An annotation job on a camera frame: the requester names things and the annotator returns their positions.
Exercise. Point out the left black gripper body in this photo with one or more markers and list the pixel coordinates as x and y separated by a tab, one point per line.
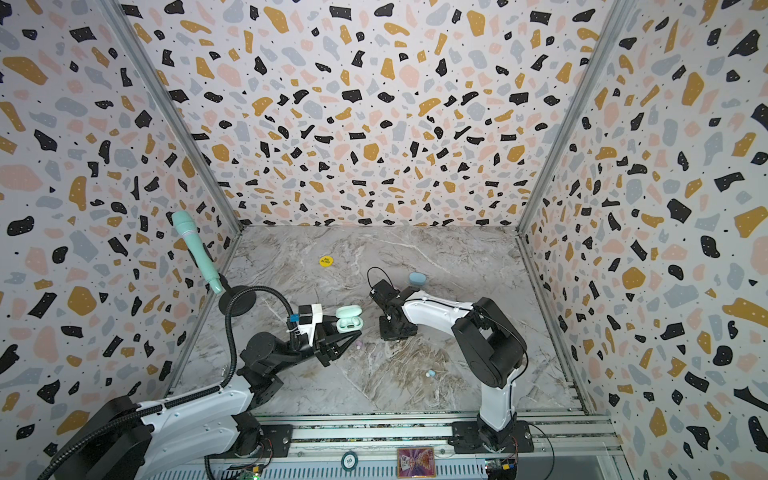
305	352

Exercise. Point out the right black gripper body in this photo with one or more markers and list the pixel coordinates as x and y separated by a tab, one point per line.
393	309

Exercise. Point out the mint green earbud case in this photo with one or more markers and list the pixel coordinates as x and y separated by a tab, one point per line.
349	318

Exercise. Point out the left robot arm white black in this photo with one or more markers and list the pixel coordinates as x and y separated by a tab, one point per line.
131	441

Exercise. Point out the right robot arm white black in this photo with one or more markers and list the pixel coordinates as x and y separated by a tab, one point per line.
492	347

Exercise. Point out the blue earbud case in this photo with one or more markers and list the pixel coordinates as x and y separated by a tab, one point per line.
417	279

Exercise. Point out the yellow big blind chip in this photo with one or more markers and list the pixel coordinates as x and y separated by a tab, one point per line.
326	260

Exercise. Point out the black round microphone stand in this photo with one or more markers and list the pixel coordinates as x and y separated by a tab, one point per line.
236	300

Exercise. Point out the round white badge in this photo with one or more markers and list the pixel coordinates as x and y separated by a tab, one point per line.
349	461

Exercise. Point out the pink square card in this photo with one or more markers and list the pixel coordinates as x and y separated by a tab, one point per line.
415	463

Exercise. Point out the mint green microphone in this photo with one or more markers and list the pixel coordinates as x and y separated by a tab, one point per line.
187	230

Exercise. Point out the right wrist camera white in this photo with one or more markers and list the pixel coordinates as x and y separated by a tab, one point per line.
383	293

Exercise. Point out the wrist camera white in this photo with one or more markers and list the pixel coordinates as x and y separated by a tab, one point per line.
383	293
303	324

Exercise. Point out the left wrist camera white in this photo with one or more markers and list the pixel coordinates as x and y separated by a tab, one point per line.
303	324

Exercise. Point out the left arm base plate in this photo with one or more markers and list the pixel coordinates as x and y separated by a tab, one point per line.
270	441

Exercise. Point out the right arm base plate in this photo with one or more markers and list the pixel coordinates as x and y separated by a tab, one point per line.
475	437

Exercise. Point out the right aluminium corner post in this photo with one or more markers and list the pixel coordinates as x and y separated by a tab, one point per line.
616	19

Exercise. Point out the aluminium corner post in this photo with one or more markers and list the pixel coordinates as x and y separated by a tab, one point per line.
116	19
616	19

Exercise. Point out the left aluminium corner post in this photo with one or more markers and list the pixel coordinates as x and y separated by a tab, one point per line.
116	19

